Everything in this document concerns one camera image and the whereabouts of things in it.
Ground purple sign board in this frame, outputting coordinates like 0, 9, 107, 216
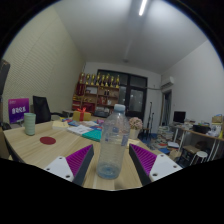
7, 97, 30, 125

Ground long wooden side desk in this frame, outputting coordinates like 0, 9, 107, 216
168, 121, 224, 161

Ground ceiling tube light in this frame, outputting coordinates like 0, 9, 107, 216
138, 0, 149, 17

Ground wooden shelf unit with trophies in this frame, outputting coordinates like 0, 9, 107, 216
72, 71, 121, 117

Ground cream book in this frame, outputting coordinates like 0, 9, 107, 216
51, 119, 70, 131

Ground clear plastic water bottle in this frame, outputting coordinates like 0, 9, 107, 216
96, 103, 131, 180

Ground teal book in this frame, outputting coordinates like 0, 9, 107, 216
81, 129, 103, 143

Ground black tripod stand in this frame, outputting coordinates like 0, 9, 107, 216
146, 101, 155, 134

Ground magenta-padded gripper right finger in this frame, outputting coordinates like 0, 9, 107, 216
128, 143, 184, 187

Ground dark bag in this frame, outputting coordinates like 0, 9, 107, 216
0, 59, 11, 97

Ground pale yellow book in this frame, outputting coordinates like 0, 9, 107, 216
128, 138, 141, 147

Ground white round stool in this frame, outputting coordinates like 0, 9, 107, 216
190, 150, 209, 167

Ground black framed glass door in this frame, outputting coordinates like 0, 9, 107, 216
96, 68, 148, 123

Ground white printed booklet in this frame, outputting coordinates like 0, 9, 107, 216
66, 124, 94, 136

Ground yellow gift box red ribbon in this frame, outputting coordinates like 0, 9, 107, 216
72, 107, 92, 122

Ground pale green ribbed cup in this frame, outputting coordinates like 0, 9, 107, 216
23, 112, 37, 137

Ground pink flowers in white pot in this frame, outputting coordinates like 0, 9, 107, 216
128, 116, 144, 140

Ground stack of books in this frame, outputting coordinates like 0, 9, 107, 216
156, 125, 174, 148

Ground black office chair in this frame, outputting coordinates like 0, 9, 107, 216
32, 95, 68, 125

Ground black computer monitor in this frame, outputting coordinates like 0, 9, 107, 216
172, 110, 187, 124

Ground flat round red coaster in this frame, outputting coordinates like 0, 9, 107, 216
39, 136, 57, 146

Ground cardboard box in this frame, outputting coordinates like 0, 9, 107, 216
211, 114, 224, 125

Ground white wall air conditioner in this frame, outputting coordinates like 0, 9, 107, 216
160, 76, 176, 90

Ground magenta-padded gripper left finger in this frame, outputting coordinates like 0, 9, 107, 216
43, 143, 95, 187

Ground small wooden stool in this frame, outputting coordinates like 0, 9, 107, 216
181, 144, 201, 161

